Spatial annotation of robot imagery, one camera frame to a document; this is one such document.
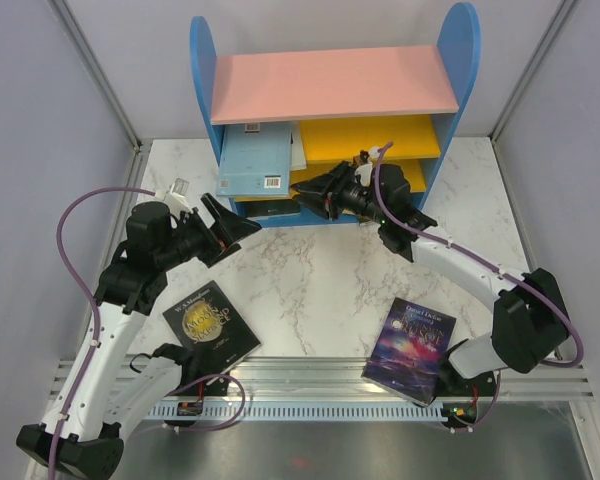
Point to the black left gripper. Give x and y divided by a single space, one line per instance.
228 226

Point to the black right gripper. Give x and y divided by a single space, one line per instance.
319 187

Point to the teal ocean cover book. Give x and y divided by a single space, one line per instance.
261 210

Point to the pale grey Gatsby book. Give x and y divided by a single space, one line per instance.
298 159

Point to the light blue thin book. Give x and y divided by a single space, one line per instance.
255 161

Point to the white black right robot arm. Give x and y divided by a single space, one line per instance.
529 318

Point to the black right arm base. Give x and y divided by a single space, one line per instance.
451 384

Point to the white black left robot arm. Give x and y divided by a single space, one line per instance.
84 432

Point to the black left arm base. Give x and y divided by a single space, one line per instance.
205 382

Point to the blue pink yellow shelf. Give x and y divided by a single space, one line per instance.
409 99

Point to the black Moon and Sixpence book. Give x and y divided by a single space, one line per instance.
207 323

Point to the purple Robinson Crusoe book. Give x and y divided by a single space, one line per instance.
409 346

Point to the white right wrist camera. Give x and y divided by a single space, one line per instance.
365 165

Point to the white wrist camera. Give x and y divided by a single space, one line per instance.
177 192
365 165

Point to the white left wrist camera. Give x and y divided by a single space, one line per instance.
177 192

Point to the light blue slotted cable duct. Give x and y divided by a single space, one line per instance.
222 410

